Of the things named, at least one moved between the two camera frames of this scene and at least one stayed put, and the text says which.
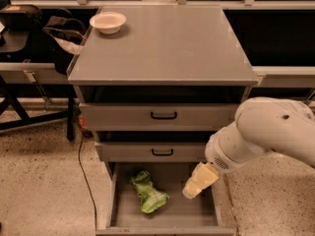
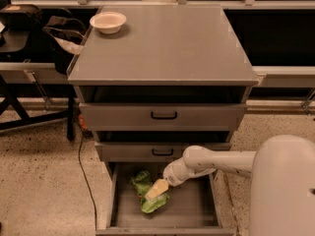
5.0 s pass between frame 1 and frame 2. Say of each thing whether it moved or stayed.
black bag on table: stayed
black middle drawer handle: stayed
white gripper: moved
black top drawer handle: stayed
